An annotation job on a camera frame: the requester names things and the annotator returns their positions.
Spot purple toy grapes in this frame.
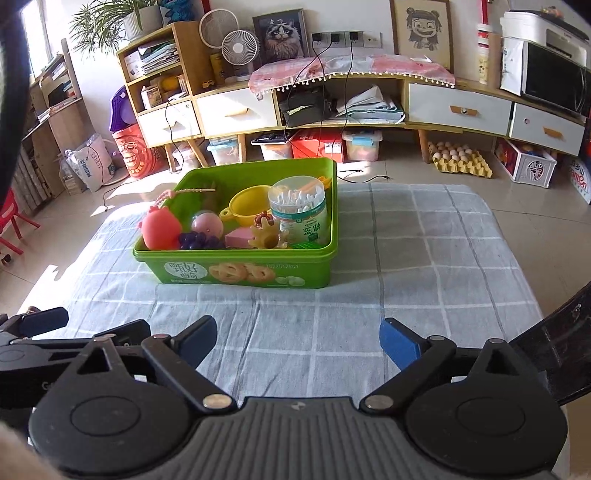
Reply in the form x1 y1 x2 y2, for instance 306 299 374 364
178 231 225 250

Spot cotton swab jar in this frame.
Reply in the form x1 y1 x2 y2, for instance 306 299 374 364
267 175 329 246

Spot green plastic cookie bin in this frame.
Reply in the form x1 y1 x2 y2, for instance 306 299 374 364
133 158 339 289

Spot purple plastic stool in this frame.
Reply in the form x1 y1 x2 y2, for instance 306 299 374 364
109 86 137 133

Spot blue stitch plush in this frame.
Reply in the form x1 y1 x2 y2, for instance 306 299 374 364
158 0 195 24

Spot small red brown figurine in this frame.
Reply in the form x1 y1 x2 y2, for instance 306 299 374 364
253 211 274 228

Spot yellow toy pot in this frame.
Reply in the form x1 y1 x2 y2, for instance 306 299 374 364
219 185 270 227

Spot pink pig toy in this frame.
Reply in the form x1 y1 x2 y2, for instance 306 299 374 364
138 206 182 251

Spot pink tablecloth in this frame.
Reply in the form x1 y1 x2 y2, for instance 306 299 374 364
249 54 456 95

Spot orange toy pot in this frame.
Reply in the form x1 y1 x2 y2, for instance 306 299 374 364
318 176 332 190

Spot black microwave oven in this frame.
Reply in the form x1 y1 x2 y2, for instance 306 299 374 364
500 38 590 117

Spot white toy box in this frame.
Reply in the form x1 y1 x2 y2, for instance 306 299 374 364
494 138 557 188

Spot white shopping bag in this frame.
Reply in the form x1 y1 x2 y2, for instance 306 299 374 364
65 133 115 192

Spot white desk fan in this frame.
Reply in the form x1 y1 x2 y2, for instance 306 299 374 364
221 29 259 82

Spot wooden shelf unit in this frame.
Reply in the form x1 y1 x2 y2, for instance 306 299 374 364
118 21 216 147

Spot pink round toy ball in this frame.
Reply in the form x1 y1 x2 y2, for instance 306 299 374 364
190 210 224 239

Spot red storage box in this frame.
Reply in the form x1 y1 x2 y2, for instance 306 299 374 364
290 129 346 163

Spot white printer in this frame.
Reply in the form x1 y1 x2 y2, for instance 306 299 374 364
500 10 590 52

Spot clear storage box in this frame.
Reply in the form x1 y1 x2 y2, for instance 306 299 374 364
342 130 383 162

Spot grey checked cloth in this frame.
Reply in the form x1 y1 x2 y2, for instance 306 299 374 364
27 182 544 402

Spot black bag on shelf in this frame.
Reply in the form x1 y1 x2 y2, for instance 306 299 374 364
280 89 332 128

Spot pink block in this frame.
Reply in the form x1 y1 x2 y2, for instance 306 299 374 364
224 227 253 249

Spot beige rubber toy hand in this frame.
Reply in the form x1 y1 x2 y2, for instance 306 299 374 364
250 217 288 250

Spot red child chair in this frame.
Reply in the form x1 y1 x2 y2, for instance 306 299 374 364
0 189 41 239

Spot framed cartoon girl picture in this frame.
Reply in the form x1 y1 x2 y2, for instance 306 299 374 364
390 0 454 72

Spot framed cat picture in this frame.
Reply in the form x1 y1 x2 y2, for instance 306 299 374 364
252 9 310 64

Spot potted green plant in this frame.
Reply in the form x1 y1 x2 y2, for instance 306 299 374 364
70 0 159 53

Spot egg tray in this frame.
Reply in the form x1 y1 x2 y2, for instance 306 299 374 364
428 141 493 179

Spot red patterned bag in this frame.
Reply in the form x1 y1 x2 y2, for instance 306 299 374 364
112 124 168 180

